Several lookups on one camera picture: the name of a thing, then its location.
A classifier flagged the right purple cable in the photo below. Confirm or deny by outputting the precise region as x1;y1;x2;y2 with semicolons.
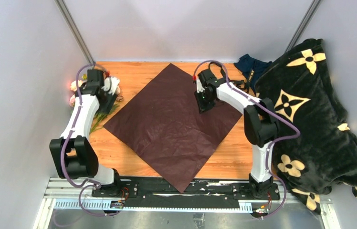
192;60;302;219

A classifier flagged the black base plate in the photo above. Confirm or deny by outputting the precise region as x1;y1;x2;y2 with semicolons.
91;176;281;209

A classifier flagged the aluminium rail frame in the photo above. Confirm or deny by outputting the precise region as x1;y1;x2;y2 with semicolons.
34;177;340;229

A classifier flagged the dark blue cloth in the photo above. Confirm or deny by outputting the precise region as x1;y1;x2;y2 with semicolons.
233;54;273;93

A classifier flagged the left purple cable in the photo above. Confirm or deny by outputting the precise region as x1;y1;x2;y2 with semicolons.
58;63;121;218

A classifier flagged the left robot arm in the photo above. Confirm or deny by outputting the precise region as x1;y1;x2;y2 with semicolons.
49;64;123;197

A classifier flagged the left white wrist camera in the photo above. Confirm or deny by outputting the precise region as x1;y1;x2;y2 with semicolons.
102;76;121;95

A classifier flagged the fake flower bunch with leaves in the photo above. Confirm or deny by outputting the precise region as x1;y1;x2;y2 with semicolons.
64;76;123;136

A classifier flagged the dark red wrapping paper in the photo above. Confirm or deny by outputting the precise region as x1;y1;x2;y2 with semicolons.
105;64;241;193

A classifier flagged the black blanket with cream flowers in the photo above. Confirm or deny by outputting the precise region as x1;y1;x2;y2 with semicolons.
255;38;357;214

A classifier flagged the purple cable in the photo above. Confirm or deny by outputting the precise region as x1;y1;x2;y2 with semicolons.
192;60;302;219
58;63;121;218

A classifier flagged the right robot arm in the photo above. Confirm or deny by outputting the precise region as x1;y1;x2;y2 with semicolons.
193;69;279;199

